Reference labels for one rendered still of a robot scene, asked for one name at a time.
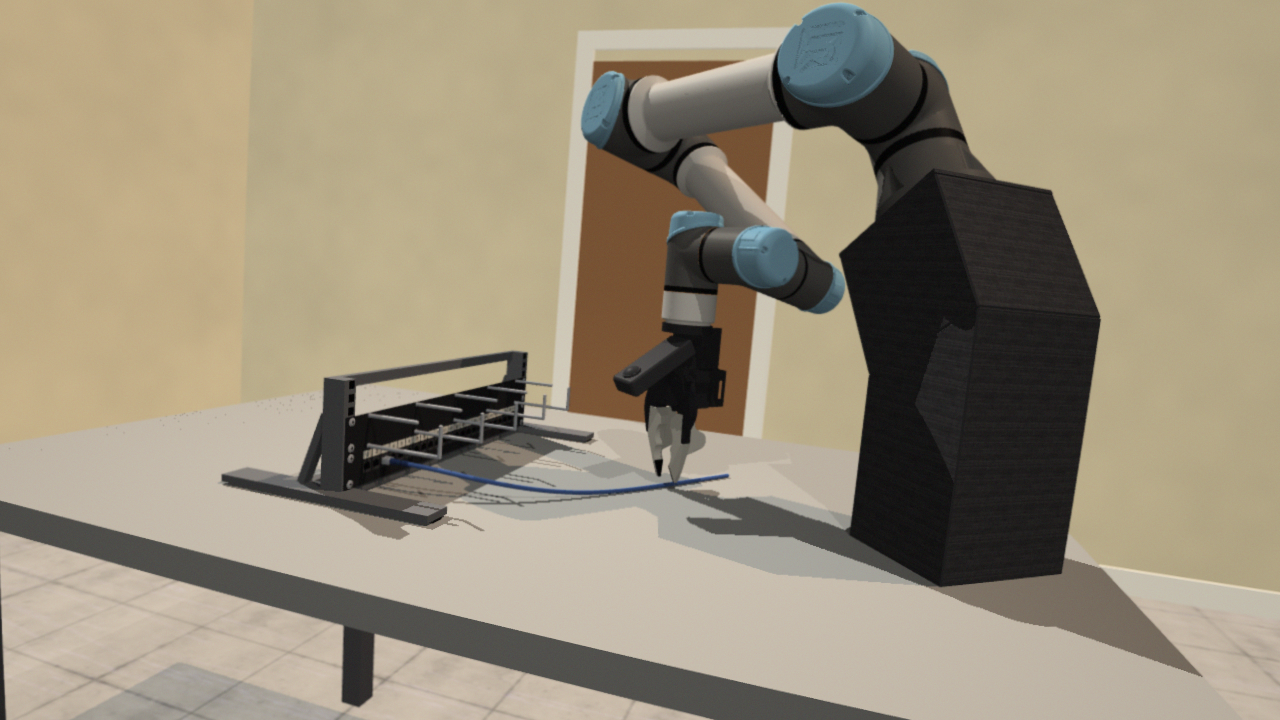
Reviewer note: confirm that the black metal rack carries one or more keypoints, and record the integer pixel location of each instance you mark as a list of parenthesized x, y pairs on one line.
[(351, 463)]

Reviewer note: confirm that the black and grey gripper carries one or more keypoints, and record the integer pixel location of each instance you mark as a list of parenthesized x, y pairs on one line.
[(689, 387)]

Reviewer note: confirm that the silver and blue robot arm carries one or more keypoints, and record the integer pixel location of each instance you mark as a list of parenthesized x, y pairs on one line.
[(839, 67)]

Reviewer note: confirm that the blue network cable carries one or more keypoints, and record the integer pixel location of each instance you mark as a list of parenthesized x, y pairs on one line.
[(556, 491)]

